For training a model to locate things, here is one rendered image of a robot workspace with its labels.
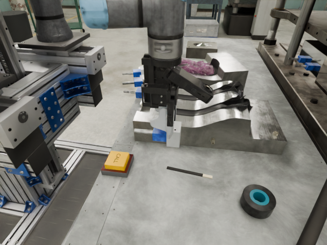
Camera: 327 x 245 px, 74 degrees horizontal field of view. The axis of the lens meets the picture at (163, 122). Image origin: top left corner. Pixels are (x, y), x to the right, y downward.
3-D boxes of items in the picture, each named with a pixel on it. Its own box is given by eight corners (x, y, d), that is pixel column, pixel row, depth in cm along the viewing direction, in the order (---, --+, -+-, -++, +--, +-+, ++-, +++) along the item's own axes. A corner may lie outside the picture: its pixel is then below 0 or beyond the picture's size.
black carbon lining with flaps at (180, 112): (154, 116, 78) (153, 93, 72) (160, 95, 90) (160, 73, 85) (254, 125, 74) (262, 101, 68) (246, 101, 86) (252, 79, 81)
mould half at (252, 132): (134, 140, 78) (131, 109, 70) (149, 103, 98) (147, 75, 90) (281, 155, 72) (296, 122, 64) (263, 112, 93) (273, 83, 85)
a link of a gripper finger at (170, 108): (167, 121, 56) (169, 88, 53) (174, 121, 56) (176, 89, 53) (165, 128, 52) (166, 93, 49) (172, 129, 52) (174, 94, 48)
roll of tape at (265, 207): (273, 199, 59) (277, 191, 57) (270, 224, 53) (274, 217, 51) (243, 187, 62) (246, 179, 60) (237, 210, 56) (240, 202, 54)
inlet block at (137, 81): (122, 91, 102) (121, 80, 99) (122, 86, 106) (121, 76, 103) (151, 89, 104) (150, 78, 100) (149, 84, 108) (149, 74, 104)
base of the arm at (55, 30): (29, 41, 94) (21, 16, 88) (50, 32, 106) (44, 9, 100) (61, 43, 92) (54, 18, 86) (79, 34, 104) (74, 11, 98)
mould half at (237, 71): (142, 99, 101) (141, 77, 95) (138, 76, 122) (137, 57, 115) (243, 91, 107) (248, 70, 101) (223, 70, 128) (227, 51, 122)
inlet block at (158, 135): (133, 143, 61) (131, 128, 58) (137, 132, 65) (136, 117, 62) (179, 148, 60) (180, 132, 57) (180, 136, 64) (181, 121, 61)
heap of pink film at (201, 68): (166, 82, 102) (166, 66, 97) (160, 68, 116) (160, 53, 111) (219, 78, 105) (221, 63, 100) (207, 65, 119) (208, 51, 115)
